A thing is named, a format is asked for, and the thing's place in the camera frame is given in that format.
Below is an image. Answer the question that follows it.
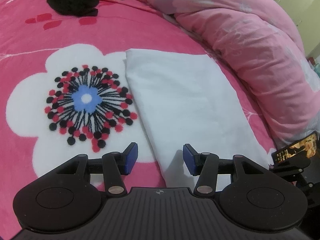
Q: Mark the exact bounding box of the white sweatshirt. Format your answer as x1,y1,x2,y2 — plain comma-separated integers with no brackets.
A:
124,48,273,188

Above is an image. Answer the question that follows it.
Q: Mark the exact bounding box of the pink quilt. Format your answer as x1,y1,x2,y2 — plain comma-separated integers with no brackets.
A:
131,0,320,150

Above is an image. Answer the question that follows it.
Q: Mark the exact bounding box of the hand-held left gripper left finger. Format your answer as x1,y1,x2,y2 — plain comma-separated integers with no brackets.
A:
54,142,139,197

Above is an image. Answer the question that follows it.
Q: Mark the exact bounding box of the smartphone with lit screen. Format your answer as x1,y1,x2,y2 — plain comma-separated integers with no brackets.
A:
272,133,318,164

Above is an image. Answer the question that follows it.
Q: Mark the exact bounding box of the pink floral blanket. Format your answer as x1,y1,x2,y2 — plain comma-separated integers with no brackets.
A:
0,0,278,233

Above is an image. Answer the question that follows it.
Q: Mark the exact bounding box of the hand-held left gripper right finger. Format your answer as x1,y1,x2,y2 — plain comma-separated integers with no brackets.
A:
183,144,268,198

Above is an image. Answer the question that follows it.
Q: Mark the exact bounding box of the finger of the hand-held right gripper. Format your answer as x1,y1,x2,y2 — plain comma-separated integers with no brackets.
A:
269,159,312,172

